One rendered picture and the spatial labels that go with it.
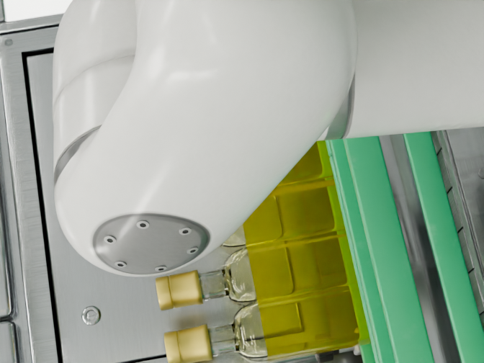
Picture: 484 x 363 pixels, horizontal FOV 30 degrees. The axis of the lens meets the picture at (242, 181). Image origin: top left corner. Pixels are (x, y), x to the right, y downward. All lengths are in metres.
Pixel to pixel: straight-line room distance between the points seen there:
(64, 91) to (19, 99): 0.68
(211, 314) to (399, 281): 0.31
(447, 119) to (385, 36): 0.06
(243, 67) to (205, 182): 0.07
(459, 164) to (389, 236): 0.09
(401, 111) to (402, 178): 0.33
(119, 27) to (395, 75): 0.15
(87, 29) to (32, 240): 0.63
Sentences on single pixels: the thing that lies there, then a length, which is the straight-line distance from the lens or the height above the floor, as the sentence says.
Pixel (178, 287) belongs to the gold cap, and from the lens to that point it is 0.92.
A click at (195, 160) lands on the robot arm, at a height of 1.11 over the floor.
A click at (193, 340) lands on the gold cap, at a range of 0.90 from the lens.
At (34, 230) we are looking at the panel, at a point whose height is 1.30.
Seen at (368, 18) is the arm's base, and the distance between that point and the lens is 0.49.
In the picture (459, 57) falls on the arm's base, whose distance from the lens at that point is 0.50.
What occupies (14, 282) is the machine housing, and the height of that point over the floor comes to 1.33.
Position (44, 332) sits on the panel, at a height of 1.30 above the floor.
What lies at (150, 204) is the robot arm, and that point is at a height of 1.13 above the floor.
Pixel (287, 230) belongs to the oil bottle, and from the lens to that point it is 0.92.
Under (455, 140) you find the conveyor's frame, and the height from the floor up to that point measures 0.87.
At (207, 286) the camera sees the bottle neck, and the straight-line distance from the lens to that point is 0.92.
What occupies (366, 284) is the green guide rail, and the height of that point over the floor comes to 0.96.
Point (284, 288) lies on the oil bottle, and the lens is 0.90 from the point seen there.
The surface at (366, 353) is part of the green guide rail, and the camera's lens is 0.96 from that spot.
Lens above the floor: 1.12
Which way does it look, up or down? 4 degrees down
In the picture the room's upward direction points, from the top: 100 degrees counter-clockwise
